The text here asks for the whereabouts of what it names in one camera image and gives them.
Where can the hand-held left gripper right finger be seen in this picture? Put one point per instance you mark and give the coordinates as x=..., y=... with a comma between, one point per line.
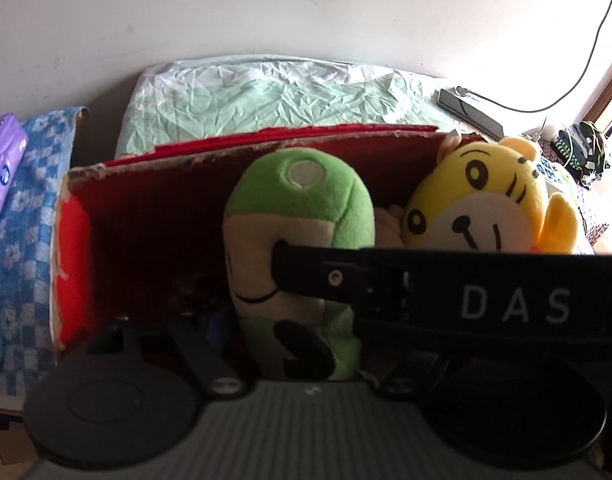
x=401, y=385

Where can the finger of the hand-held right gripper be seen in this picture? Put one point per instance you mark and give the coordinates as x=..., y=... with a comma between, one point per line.
x=311, y=270

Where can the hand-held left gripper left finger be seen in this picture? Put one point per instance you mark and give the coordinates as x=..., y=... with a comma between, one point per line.
x=201, y=355

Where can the green plush toy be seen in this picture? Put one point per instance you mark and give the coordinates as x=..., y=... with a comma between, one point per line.
x=306, y=200

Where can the yellow tiger plush toy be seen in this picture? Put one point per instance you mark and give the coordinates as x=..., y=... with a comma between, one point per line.
x=486, y=195

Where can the red cardboard box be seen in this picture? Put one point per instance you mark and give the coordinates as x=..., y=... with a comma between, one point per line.
x=151, y=230

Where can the dark patterned cloth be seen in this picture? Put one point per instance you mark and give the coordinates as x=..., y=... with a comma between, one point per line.
x=593, y=225

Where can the white power strip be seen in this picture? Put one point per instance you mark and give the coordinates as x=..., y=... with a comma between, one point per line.
x=553, y=180

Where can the pile of dark clothes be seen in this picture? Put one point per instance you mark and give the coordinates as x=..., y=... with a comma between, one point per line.
x=586, y=150

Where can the light green bed sheet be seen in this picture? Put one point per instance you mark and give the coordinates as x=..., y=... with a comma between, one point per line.
x=286, y=95

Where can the black phone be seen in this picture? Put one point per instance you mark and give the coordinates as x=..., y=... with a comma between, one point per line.
x=466, y=107

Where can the blue checked towel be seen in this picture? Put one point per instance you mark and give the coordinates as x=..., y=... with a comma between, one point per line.
x=31, y=210

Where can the purple tissue pack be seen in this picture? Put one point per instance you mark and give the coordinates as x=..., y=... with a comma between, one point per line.
x=1, y=160

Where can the wooden door frame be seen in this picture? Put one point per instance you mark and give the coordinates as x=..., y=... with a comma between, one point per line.
x=608, y=95

